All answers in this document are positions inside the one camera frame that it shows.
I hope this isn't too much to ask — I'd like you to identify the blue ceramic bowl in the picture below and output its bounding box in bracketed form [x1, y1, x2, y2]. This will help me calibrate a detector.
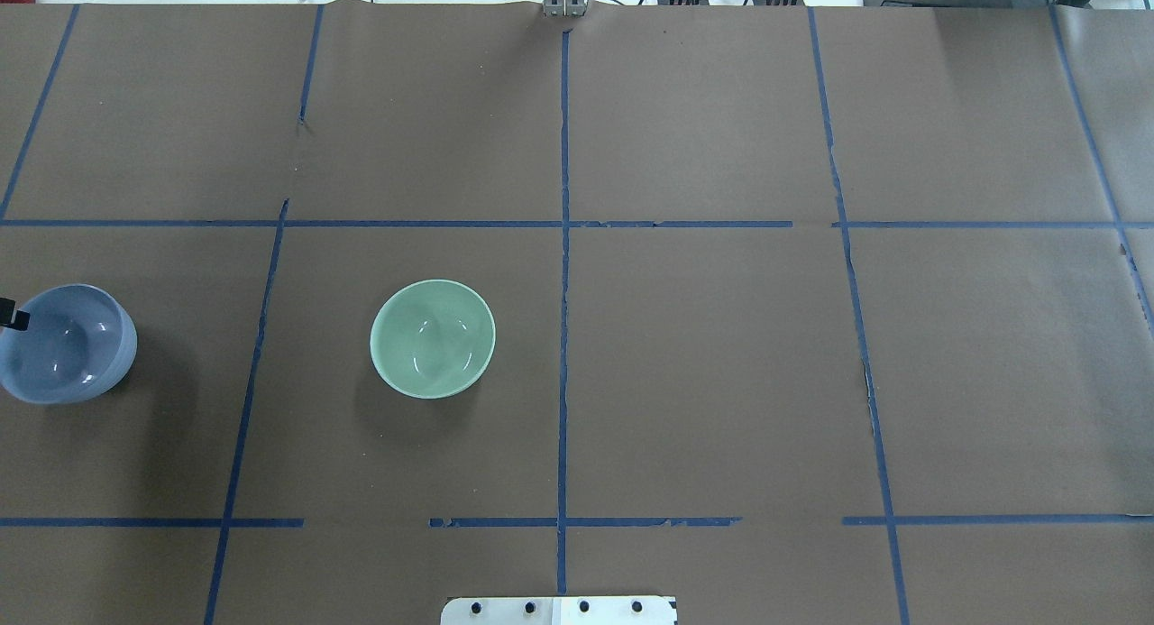
[1, 284, 138, 406]

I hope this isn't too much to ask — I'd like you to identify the green ceramic bowl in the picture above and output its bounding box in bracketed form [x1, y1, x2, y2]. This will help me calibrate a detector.
[370, 279, 496, 400]

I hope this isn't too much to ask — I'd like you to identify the brown paper table mat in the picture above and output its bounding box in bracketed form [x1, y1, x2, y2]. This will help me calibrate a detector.
[3, 1, 1151, 624]

